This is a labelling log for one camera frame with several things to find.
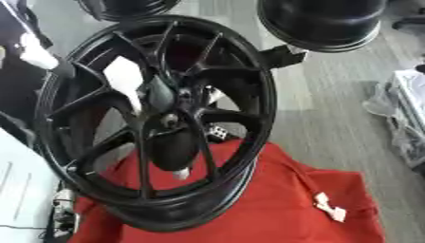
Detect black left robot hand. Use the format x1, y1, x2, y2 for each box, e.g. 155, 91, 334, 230
144, 108, 231, 182

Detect black spoked wheel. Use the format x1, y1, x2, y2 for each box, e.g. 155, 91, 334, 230
31, 14, 279, 234

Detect black wheel stand clamp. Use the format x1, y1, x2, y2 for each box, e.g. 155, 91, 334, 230
257, 44, 309, 69

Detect white power strip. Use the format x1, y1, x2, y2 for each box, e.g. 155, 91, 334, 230
49, 187, 80, 239

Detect white board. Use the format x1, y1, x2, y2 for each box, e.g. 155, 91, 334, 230
0, 126, 64, 243

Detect white paper tag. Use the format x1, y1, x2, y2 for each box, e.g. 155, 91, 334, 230
312, 192, 349, 223

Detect plastic wrapped white box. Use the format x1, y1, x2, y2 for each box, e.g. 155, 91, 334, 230
361, 67, 425, 174

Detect black office chair base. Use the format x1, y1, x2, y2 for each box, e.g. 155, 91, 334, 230
390, 9, 425, 32

